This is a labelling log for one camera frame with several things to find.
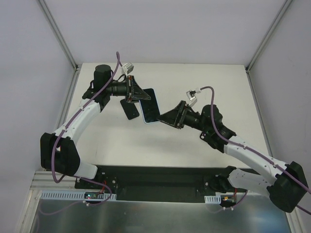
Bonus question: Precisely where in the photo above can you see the black phone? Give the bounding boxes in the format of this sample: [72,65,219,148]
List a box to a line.
[120,99,139,120]

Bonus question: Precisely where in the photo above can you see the blue-cased smartphone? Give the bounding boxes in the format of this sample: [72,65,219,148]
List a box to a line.
[139,88,160,124]

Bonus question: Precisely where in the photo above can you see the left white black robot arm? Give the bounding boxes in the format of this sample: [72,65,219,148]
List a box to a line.
[40,63,151,189]

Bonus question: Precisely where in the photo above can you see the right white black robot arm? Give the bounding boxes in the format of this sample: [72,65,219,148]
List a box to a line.
[158,100,310,213]

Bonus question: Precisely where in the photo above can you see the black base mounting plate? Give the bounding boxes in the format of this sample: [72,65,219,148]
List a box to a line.
[74,166,234,203]

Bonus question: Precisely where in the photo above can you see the shiny metal front panel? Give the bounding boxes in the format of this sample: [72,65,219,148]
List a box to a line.
[31,194,291,233]

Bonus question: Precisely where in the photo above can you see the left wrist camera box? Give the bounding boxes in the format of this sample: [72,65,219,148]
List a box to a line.
[121,63,134,76]

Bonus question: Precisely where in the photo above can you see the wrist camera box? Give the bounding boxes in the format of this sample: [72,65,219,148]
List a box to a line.
[121,63,134,76]
[186,88,201,107]

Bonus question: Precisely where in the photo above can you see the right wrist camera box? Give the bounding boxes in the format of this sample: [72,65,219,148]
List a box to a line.
[186,88,201,107]

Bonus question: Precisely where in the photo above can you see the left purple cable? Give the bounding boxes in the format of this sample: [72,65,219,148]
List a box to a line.
[52,51,122,202]

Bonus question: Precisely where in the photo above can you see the left aluminium frame post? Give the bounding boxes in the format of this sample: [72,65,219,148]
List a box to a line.
[36,0,82,71]

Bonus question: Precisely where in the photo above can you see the aluminium frame post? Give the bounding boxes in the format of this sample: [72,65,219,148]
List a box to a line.
[36,0,82,71]
[245,0,294,72]

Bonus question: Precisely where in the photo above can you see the right white cable duct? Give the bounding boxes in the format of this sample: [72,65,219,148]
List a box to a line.
[204,195,222,204]

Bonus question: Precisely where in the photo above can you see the white cable duct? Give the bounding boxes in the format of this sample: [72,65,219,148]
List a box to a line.
[41,191,117,201]
[204,195,222,204]

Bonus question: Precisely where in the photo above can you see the left white cable duct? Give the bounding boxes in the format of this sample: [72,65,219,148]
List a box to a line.
[41,191,117,201]

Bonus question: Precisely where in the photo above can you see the aluminium front rail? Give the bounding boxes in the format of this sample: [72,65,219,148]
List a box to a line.
[31,171,76,190]

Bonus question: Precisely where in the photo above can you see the right aluminium frame post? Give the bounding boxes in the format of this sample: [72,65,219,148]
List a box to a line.
[245,0,294,72]

